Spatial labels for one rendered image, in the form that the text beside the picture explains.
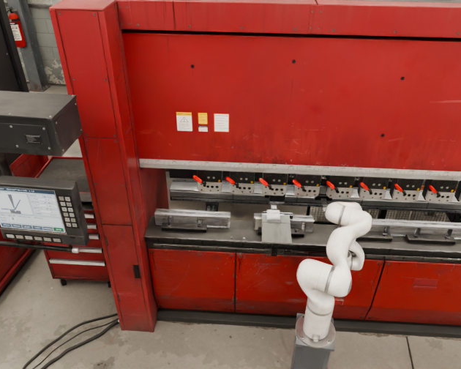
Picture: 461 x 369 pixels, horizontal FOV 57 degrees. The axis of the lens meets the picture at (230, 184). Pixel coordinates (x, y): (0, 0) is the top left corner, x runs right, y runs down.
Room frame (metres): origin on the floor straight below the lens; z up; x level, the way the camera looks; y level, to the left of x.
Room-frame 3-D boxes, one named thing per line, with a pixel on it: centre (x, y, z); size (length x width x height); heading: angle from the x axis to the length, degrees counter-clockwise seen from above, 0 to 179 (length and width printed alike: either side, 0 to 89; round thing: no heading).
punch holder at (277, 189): (2.15, -0.27, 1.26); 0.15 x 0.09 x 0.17; 87
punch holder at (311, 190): (2.14, -0.47, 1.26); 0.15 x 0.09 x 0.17; 87
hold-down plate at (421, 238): (2.04, -1.30, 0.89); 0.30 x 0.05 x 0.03; 87
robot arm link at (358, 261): (1.73, -0.68, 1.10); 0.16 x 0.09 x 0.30; 82
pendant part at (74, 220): (1.65, 0.94, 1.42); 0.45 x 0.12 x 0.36; 83
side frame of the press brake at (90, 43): (2.38, 0.67, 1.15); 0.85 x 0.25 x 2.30; 177
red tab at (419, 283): (1.94, -1.31, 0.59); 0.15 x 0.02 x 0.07; 87
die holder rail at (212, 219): (2.19, 0.25, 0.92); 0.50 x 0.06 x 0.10; 87
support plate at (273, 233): (2.01, -0.29, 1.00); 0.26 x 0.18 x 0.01; 177
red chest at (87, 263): (2.59, 1.18, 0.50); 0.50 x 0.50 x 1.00; 87
